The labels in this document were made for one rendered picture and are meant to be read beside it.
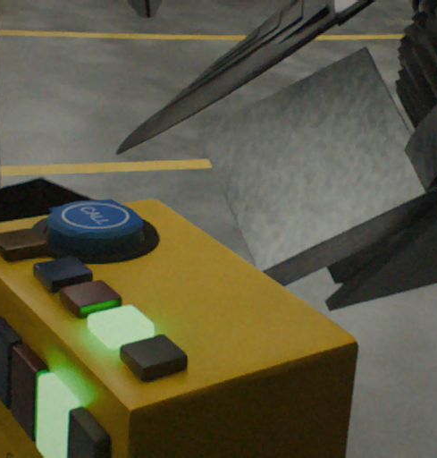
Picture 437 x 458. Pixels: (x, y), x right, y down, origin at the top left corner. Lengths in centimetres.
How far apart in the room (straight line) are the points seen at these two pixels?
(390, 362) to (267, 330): 217
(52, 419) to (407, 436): 194
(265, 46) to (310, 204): 19
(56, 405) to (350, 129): 46
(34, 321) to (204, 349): 7
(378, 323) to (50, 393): 236
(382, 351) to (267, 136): 182
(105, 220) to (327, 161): 36
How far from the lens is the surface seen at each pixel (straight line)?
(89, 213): 45
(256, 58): 89
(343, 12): 87
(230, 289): 41
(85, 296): 38
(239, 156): 79
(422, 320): 276
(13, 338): 40
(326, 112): 79
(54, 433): 37
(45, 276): 40
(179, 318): 38
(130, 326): 36
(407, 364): 255
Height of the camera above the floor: 125
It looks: 23 degrees down
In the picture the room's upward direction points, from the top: 5 degrees clockwise
